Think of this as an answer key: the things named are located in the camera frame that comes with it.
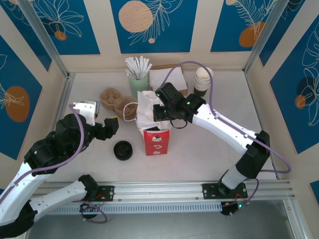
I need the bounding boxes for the red white paper bag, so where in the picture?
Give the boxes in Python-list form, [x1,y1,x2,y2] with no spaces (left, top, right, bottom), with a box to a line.
[123,90,172,157]

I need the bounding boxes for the stack of pulp cup carriers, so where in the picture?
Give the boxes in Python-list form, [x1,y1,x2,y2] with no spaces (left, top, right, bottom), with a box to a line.
[99,87,138,120]

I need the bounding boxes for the stack of paper cups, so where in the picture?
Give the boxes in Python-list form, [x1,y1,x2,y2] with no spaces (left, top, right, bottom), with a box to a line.
[193,66,214,98]

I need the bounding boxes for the stack of white napkins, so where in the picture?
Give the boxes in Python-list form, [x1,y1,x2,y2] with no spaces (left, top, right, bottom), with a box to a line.
[149,67,189,92]

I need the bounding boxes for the white napkins in brown box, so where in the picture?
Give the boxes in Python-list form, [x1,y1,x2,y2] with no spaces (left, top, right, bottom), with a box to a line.
[149,64,189,97]

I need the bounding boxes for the mint green holder cup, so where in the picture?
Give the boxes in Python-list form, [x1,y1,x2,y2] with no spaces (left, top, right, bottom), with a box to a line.
[128,74,150,98]

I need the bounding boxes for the bundle of wrapped straws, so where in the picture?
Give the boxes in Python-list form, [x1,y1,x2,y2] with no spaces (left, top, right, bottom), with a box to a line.
[124,56,153,81]

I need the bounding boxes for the left controller board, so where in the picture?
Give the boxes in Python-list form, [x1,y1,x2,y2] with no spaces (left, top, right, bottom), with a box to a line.
[79,203,100,214]

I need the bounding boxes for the controller board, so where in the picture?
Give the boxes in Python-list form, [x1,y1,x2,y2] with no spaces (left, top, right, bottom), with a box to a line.
[221,202,246,216]
[79,203,100,214]

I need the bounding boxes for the right controller board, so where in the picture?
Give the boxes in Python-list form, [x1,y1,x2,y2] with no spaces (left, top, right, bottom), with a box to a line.
[221,202,246,216]

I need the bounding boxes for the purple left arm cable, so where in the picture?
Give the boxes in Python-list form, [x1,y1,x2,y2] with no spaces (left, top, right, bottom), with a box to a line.
[0,104,108,224]

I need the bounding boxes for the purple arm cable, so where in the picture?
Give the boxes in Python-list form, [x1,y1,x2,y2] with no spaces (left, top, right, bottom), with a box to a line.
[0,104,108,224]
[163,61,292,217]

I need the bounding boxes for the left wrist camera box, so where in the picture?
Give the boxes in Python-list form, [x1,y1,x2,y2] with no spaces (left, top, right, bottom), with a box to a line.
[72,99,100,125]

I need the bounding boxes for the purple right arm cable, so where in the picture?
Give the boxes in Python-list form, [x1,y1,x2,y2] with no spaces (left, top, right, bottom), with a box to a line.
[163,61,292,217]

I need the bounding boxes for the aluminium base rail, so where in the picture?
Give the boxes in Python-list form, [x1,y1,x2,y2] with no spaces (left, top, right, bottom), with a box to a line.
[32,180,296,205]

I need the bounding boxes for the grey slotted cable duct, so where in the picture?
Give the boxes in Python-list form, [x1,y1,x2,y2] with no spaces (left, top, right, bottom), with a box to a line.
[47,202,222,215]

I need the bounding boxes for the aluminium frame post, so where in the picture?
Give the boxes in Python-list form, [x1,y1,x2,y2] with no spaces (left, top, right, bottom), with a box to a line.
[244,0,291,74]
[18,0,69,78]

